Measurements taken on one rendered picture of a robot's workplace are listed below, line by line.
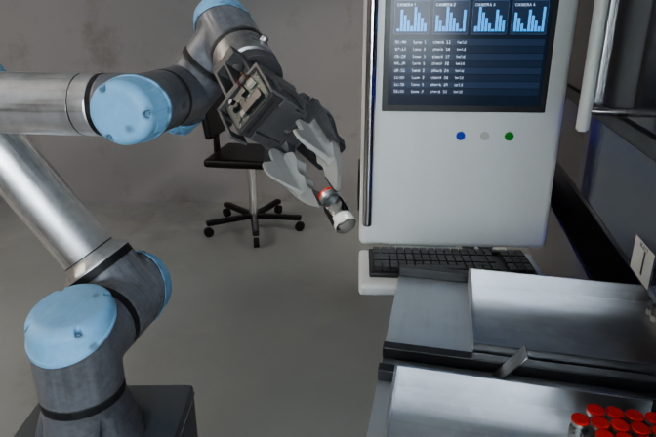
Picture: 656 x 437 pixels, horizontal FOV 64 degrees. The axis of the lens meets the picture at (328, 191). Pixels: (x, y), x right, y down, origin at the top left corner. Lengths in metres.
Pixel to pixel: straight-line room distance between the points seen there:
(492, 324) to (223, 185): 3.38
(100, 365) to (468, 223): 0.98
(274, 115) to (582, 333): 0.68
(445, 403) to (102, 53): 3.75
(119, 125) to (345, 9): 3.37
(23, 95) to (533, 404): 0.77
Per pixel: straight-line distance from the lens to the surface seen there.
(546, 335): 1.00
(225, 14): 0.72
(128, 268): 0.90
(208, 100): 0.75
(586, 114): 1.15
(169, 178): 4.27
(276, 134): 0.59
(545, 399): 0.84
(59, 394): 0.84
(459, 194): 1.42
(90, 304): 0.82
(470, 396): 0.83
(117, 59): 4.20
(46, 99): 0.69
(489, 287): 1.12
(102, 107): 0.63
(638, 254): 1.01
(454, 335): 0.96
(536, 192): 1.47
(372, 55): 1.26
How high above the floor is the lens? 1.40
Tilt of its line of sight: 19 degrees down
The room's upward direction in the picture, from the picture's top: straight up
